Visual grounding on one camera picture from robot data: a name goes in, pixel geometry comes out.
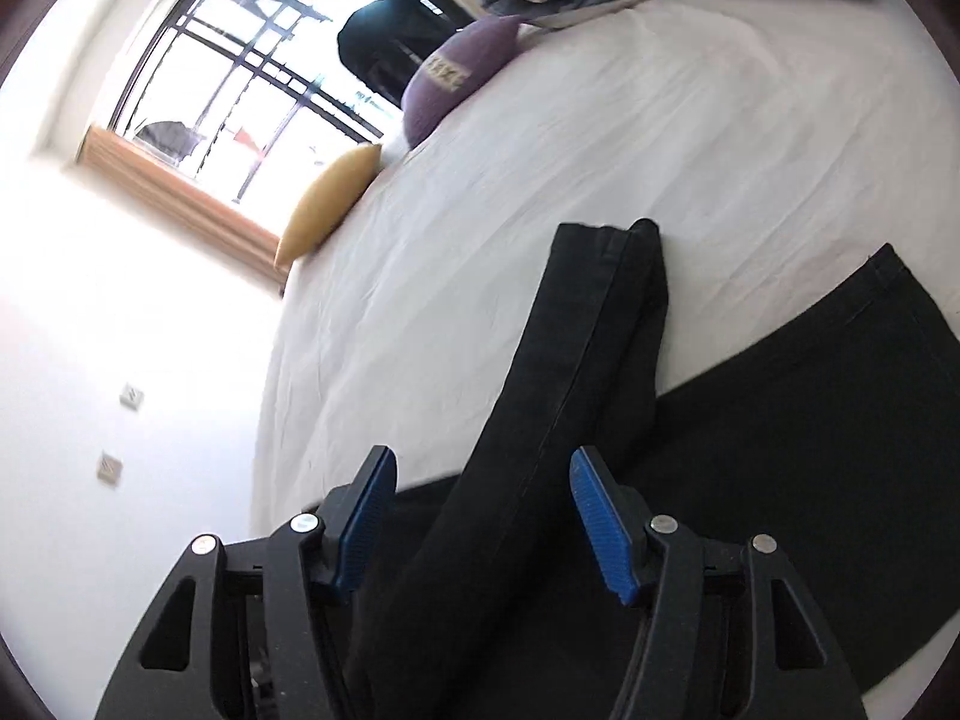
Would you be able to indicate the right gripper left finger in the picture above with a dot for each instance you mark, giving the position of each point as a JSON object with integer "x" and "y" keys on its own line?
{"x": 245, "y": 630}

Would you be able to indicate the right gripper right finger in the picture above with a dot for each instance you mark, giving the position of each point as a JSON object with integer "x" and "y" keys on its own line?
{"x": 731, "y": 629}

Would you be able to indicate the black denim pants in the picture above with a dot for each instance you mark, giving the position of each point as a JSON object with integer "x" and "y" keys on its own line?
{"x": 837, "y": 435}

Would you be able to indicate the left beige curtain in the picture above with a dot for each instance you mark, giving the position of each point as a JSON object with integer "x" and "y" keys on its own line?
{"x": 129, "y": 168}

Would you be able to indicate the yellow pillow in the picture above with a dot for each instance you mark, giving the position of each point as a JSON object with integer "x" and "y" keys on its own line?
{"x": 326, "y": 202}

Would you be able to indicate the white bed sheet mattress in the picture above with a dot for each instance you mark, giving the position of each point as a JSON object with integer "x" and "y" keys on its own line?
{"x": 776, "y": 145}

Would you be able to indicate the purple patterned pillow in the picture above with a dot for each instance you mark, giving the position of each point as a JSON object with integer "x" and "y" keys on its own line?
{"x": 457, "y": 69}

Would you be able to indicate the dark clothes on chair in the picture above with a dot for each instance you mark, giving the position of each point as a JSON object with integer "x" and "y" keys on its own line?
{"x": 384, "y": 43}

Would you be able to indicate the lower white wall socket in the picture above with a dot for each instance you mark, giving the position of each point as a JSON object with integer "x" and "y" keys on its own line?
{"x": 109, "y": 469}

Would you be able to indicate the white wall socket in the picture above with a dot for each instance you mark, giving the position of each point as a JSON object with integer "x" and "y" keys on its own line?
{"x": 131, "y": 398}
{"x": 109, "y": 469}

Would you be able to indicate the upper white wall socket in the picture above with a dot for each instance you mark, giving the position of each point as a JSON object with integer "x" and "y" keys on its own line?
{"x": 131, "y": 398}

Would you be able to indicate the black window frame grille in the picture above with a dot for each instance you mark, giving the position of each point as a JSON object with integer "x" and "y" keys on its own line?
{"x": 248, "y": 99}

